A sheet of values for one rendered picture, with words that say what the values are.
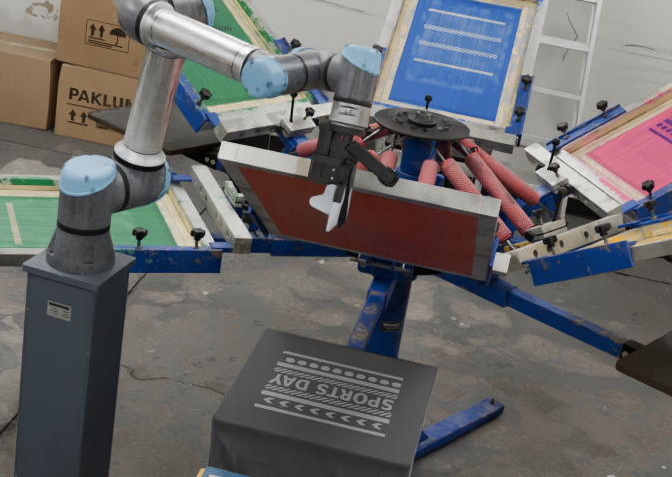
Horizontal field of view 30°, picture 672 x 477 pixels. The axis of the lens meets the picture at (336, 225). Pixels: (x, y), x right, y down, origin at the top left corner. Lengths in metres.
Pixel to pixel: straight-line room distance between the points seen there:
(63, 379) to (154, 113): 0.63
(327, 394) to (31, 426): 0.68
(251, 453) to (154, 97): 0.80
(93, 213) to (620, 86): 4.80
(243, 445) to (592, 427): 2.53
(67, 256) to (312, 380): 0.65
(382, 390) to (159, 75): 0.91
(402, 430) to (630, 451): 2.26
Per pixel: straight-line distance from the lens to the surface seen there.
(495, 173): 3.92
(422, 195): 2.53
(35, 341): 2.88
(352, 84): 2.36
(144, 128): 2.77
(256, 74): 2.31
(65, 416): 2.93
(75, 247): 2.77
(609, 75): 7.15
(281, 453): 2.77
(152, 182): 2.82
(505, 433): 4.90
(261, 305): 5.52
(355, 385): 3.00
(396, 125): 3.78
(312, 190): 2.67
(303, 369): 3.03
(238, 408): 2.83
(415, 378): 3.08
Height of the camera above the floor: 2.37
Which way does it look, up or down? 21 degrees down
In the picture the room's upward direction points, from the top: 9 degrees clockwise
